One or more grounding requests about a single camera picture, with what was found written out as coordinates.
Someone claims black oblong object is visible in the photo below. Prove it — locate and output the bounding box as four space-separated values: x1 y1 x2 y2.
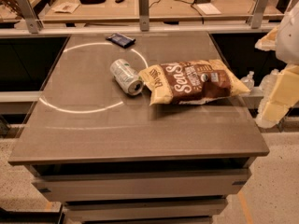
79 0 106 5

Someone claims paper card on back table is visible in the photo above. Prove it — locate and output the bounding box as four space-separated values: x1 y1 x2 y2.
52 2 79 13

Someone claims clear plastic bottle right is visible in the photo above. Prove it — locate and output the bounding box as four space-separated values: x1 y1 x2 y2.
259 69 278 93

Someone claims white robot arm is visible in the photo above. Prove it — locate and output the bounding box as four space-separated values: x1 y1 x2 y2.
255 3 299 128

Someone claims clear plastic bottle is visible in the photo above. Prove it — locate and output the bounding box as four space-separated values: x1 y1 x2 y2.
259 69 278 93
241 71 254 91

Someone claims middle metal bracket post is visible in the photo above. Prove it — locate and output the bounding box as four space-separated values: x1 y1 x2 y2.
138 0 150 32

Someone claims dark blue snack packet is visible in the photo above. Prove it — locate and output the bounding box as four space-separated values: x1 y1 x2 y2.
107 33 135 49

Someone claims metal bracket post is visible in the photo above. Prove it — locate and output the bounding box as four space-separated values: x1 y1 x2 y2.
247 0 269 29
138 0 150 32
16 0 43 34

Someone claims right metal bracket post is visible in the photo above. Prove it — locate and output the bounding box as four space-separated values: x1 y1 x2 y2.
247 0 269 29

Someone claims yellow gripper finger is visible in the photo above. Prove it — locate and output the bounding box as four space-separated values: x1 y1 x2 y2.
255 64 299 129
255 26 278 51

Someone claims left metal bracket post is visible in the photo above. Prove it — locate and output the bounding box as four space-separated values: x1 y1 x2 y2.
16 0 43 34

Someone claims clear plastic bottle left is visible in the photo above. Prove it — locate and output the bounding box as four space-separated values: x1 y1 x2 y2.
241 71 254 91

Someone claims brown yellow chips bag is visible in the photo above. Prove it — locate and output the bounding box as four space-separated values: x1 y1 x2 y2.
139 60 249 105

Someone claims silver green 7up can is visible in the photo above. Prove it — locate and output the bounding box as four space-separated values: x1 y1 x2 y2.
110 59 144 96

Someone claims white paper sheet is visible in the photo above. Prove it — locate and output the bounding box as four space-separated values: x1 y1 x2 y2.
197 3 221 15

